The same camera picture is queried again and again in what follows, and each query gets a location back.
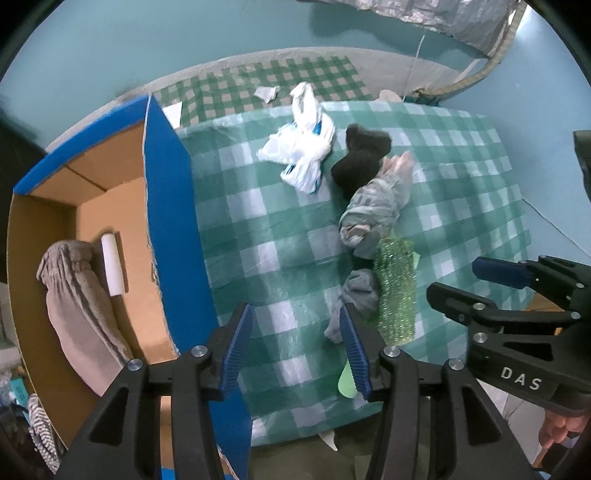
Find grey sock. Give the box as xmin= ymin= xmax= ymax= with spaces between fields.
xmin=324 ymin=269 xmax=382 ymax=343

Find white cord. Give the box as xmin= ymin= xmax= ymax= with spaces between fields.
xmin=402 ymin=34 xmax=426 ymax=102

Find grey plastic-wrapped bundle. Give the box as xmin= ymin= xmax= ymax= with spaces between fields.
xmin=338 ymin=151 xmax=415 ymax=259

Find dark green checked cloth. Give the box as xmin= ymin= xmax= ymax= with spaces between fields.
xmin=157 ymin=55 xmax=375 ymax=127

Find teal checked tablecloth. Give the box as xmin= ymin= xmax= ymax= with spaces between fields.
xmin=178 ymin=99 xmax=532 ymax=446

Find dark grey object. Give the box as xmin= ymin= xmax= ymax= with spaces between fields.
xmin=573 ymin=130 xmax=591 ymax=204

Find white foam roll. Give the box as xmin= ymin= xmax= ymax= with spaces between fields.
xmin=100 ymin=234 xmax=126 ymax=297

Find person's right hand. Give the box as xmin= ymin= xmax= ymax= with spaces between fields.
xmin=539 ymin=407 xmax=583 ymax=457

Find silver tarp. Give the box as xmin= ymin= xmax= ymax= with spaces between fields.
xmin=323 ymin=0 xmax=518 ymax=58

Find striped cloth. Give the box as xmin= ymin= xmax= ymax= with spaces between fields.
xmin=28 ymin=394 xmax=61 ymax=472

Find wooden cabinet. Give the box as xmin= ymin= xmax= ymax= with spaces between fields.
xmin=526 ymin=295 xmax=565 ymax=315

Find beige woven strap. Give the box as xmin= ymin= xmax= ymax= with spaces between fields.
xmin=434 ymin=9 xmax=525 ymax=95

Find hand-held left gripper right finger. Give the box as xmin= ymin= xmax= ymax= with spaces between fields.
xmin=339 ymin=305 xmax=539 ymax=480

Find white blue-printed plastic bag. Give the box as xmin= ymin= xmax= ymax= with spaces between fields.
xmin=257 ymin=82 xmax=335 ymax=195

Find beige knit pants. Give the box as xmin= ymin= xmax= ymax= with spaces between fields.
xmin=37 ymin=240 xmax=134 ymax=398

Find green glitter mesh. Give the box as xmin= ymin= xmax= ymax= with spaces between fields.
xmin=375 ymin=237 xmax=419 ymax=344

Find black fuzzy sock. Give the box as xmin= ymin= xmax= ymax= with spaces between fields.
xmin=331 ymin=124 xmax=392 ymax=200

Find person's olive trousers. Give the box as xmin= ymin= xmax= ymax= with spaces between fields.
xmin=249 ymin=406 xmax=384 ymax=480

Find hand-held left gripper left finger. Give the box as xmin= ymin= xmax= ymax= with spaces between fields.
xmin=55 ymin=302 xmax=254 ymax=480

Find blue cardboard box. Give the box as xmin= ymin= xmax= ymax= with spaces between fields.
xmin=7 ymin=95 xmax=252 ymax=480

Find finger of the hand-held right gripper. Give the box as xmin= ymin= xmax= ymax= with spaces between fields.
xmin=472 ymin=256 xmax=591 ymax=305
xmin=427 ymin=282 xmax=580 ymax=384

